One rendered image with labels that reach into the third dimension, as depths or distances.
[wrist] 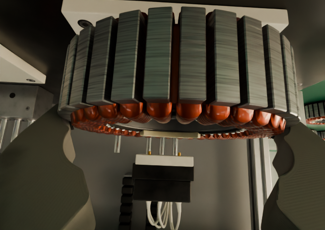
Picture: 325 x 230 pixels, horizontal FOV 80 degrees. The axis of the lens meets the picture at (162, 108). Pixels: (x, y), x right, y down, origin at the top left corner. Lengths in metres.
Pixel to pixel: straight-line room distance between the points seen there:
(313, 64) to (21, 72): 0.33
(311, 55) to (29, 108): 0.38
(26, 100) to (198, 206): 0.37
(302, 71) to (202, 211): 0.32
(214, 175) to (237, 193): 0.06
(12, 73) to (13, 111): 0.10
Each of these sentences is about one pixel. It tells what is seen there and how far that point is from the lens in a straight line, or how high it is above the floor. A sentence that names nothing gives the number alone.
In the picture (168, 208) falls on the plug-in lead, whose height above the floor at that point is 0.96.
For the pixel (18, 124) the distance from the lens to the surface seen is 0.40.
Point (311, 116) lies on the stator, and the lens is 0.51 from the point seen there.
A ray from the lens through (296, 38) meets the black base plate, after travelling 0.21.
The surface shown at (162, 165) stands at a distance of 0.21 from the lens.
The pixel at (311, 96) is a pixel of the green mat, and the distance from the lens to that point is 0.48.
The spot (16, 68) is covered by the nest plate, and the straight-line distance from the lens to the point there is 0.28.
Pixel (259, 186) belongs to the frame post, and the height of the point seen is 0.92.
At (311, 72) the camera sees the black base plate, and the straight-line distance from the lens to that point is 0.29.
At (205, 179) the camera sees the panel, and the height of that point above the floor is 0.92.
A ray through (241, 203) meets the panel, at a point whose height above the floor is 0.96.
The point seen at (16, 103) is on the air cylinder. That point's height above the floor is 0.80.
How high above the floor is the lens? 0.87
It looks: 13 degrees down
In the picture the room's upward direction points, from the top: 178 degrees counter-clockwise
